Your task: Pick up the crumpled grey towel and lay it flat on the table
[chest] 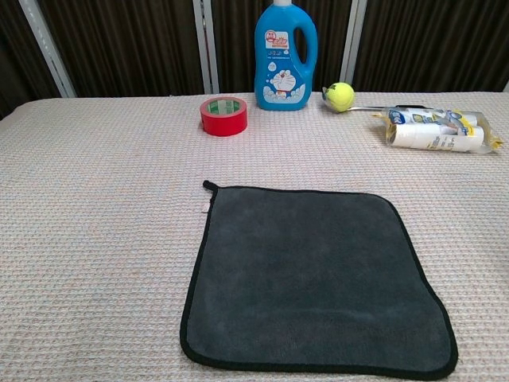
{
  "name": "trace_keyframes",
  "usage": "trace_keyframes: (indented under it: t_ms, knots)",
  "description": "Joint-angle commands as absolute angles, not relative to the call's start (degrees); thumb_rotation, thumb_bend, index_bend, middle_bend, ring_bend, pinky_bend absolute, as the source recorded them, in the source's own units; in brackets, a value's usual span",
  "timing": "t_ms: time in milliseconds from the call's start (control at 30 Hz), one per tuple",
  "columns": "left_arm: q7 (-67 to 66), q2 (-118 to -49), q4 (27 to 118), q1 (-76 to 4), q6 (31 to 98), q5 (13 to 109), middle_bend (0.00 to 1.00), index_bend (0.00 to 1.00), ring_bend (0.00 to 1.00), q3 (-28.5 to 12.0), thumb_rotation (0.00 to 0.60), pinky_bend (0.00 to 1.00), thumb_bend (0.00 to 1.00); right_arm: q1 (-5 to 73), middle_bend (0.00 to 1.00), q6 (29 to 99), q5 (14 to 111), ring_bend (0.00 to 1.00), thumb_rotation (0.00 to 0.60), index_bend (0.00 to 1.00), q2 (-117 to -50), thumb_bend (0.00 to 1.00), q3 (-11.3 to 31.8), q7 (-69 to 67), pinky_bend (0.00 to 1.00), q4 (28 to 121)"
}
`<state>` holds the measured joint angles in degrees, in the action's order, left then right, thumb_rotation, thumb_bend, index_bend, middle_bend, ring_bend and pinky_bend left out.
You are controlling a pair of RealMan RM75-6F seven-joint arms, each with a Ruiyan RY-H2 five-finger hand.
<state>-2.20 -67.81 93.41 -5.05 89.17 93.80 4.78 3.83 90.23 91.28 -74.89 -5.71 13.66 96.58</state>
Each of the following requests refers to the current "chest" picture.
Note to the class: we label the dark grey cloth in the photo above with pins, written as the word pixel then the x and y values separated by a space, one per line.
pixel 310 278

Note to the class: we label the red tape roll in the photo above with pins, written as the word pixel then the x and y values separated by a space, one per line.
pixel 222 125

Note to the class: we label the blue detergent pump bottle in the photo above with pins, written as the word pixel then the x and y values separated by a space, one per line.
pixel 278 79

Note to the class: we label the yellow tennis ball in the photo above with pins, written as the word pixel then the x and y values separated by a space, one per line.
pixel 340 95

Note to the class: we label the dark pleated curtain panel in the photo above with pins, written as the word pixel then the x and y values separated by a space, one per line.
pixel 131 44
pixel 16 59
pixel 429 44
pixel 238 44

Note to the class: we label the beige woven tablecloth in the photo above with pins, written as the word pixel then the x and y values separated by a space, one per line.
pixel 99 219

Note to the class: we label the plastic pack of white rolls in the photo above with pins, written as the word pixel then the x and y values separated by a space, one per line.
pixel 429 137

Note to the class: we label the grey metal frame post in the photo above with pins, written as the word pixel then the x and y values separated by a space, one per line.
pixel 207 47
pixel 47 51
pixel 352 40

